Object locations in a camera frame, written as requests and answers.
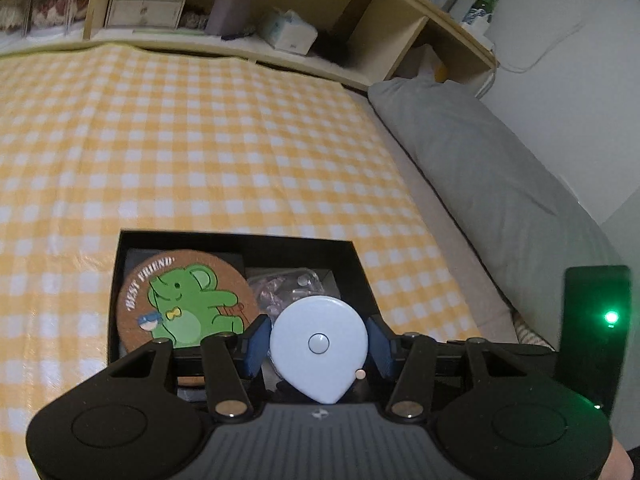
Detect yellow checked blanket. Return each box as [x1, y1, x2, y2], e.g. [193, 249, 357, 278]
[0, 42, 484, 461]

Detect white tissue box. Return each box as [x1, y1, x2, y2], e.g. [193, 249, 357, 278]
[257, 7, 319, 56]

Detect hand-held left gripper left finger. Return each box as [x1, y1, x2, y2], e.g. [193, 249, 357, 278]
[107, 315, 273, 420]

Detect black fluffy item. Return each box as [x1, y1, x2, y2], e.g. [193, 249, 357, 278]
[312, 29, 351, 64]

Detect clear case with cream doll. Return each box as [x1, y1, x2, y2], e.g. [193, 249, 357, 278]
[0, 0, 31, 36]

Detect long wooden shelf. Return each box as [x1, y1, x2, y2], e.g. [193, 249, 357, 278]
[0, 0, 501, 89]

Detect clear case with pink pieces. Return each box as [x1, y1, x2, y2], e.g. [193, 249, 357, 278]
[245, 267, 329, 324]

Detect black gift box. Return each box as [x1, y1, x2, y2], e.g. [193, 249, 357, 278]
[124, 244, 247, 391]

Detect grey pillow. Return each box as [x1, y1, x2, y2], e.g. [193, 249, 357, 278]
[367, 77, 631, 356]

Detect green glass bottle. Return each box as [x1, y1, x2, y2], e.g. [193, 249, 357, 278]
[462, 0, 501, 29]

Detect person's right forearm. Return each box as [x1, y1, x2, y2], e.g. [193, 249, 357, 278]
[594, 437, 636, 480]

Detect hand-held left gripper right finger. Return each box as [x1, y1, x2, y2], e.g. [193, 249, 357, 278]
[367, 315, 531, 420]

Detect purple cup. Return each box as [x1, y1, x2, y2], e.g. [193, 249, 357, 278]
[206, 0, 251, 36]

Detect black cardboard box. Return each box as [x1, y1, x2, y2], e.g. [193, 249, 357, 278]
[107, 229, 382, 401]

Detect white plastic bag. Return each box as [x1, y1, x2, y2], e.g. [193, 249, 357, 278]
[412, 42, 449, 84]

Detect cream mini drawer organizer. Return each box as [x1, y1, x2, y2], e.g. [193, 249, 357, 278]
[103, 0, 194, 29]

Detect white teardrop tape measure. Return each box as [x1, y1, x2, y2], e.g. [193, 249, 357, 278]
[269, 295, 370, 405]

